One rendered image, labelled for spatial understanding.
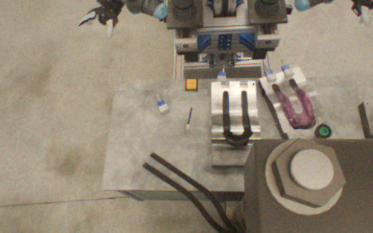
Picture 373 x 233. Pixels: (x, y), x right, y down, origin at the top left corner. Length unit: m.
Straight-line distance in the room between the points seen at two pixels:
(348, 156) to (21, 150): 2.84
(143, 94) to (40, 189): 1.39
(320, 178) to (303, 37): 2.79
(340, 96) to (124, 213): 1.80
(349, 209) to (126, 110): 1.57
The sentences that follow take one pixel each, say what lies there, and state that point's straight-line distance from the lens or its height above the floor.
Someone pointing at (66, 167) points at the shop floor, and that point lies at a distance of 2.83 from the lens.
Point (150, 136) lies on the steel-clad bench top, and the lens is 1.80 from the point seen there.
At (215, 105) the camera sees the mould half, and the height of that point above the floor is 0.88.
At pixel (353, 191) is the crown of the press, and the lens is 0.51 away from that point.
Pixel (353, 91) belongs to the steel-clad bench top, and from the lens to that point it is 2.05.
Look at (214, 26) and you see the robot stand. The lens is 1.96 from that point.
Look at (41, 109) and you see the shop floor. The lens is 3.15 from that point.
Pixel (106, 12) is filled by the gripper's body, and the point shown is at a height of 1.46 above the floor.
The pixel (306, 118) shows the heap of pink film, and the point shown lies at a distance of 1.77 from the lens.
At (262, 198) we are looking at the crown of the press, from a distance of 0.48.
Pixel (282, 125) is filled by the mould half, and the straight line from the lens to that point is 1.75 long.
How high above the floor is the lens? 2.47
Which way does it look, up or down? 67 degrees down
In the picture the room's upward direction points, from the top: 11 degrees counter-clockwise
